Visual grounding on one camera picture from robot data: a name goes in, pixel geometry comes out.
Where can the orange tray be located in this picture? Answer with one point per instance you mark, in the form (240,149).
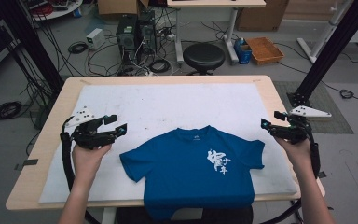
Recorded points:
(264,51)

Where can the white desk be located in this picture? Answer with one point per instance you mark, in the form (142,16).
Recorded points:
(214,3)

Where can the black computer tower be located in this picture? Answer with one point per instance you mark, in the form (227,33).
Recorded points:
(146,31)
(126,37)

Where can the white felt mat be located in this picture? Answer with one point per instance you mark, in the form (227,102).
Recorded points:
(152,102)

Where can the blue t-shirt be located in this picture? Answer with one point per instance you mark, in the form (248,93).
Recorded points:
(183,174)

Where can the grey tape strip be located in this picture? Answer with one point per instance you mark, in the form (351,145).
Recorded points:
(28,162)
(322,174)

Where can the white metal stand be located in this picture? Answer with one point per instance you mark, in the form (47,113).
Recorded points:
(324,34)

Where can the white power supply box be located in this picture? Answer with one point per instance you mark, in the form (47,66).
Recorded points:
(95,39)

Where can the person's left hand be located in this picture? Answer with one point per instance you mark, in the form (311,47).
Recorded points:
(87,161)

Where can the person's right hand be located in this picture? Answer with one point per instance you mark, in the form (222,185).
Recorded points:
(298,154)

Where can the black frame post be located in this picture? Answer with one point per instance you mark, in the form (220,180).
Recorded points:
(34,49)
(332,53)

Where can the small cardboard box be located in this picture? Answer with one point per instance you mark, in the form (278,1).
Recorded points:
(118,6)

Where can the person's dark pants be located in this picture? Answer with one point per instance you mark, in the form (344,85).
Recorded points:
(130,216)

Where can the black round stool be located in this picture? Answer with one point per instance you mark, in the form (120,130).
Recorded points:
(203,56)

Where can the white table column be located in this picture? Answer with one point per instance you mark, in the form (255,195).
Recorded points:
(187,214)

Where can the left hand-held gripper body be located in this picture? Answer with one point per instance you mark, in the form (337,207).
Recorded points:
(88,137)

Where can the round white table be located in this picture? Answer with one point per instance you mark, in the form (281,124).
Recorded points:
(56,12)

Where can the grey floor mat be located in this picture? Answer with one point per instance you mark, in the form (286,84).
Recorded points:
(326,124)

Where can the large cardboard box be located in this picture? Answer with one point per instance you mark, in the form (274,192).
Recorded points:
(261,15)

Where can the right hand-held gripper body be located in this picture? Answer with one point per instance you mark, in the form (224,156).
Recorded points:
(295,130)

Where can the blue box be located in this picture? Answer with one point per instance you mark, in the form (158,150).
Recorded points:
(243,53)

